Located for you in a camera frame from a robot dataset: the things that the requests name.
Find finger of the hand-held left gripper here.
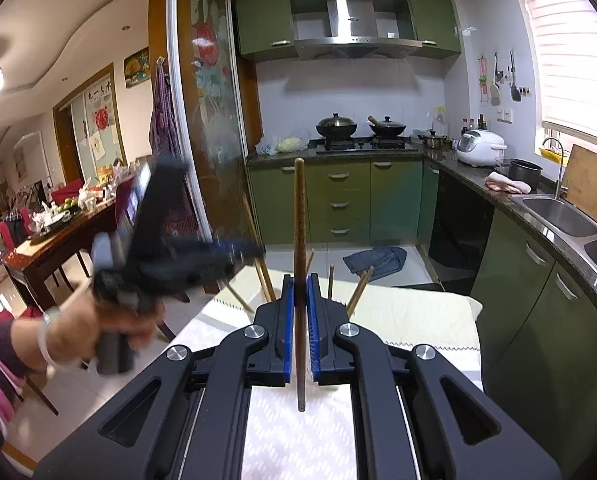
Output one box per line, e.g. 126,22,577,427
187,259,240,289
212,238,268,264

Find hanging pink utensil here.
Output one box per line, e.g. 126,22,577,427
477,54,490,107

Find person's left hand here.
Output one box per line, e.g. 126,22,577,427
46,292,166,366

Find silver bracelet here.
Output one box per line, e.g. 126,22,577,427
36,306,62,367

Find white rice cooker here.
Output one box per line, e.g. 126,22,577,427
455,129,508,169

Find sliding glass door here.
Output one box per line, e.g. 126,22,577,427
167,0,260,293

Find chrome sink faucet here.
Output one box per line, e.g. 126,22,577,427
543,137,568,202

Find dark stone kitchen countertop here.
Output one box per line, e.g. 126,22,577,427
246,149,597,333

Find wooden dining table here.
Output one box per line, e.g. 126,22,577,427
0,194,132,306

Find green wall cabinet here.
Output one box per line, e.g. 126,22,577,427
235,0,295,59
407,0,463,57

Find white patterned table cloth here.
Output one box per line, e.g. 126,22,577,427
178,297,482,480

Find wooden cutting board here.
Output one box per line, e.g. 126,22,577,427
561,143,597,219

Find amber lacquered chopstick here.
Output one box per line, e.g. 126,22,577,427
242,204,278,304

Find glass door display cabinet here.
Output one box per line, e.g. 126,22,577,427
52,64,128,187

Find cream table cover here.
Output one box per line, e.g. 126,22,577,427
213,282,483,353

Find stainless steel double sink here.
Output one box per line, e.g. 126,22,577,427
509,195,597,287

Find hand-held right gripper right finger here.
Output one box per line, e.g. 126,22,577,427
306,273,562,480

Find red cushioned wooden chair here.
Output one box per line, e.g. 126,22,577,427
0,207,32,257

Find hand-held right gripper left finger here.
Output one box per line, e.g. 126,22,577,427
32,274,295,480

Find black wok with lid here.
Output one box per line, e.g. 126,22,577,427
368,115,409,139
315,113,359,140

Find dark inner cooking pot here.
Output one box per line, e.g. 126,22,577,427
508,158,544,184

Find small lidded pot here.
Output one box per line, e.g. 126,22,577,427
417,129,450,150

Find pink dish cloth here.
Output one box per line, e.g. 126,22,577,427
483,170,533,195

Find stainless steel range hood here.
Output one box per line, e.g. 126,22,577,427
289,0,425,62

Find purple plaid apron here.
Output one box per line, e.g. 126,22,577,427
147,56,202,243

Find plastic bags of vegetables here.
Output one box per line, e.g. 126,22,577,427
255,129,313,157

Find white window blind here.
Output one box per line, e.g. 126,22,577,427
517,0,597,147

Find framed wall picture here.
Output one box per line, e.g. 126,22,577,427
123,47,152,89

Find gas stove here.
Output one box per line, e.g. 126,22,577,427
315,135,422,154

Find light wooden chopstick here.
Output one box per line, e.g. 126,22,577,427
345,266,375,319

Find blue cloth on floor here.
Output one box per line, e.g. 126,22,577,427
342,246,409,279

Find black built-in dishwasher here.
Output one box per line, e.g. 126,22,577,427
427,167,495,292

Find green sink base cabinet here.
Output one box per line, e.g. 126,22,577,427
471,207,597,466

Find green base cabinet with drawers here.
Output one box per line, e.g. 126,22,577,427
248,159,425,247

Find hanging black spatula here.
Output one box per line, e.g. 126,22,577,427
508,49,523,103

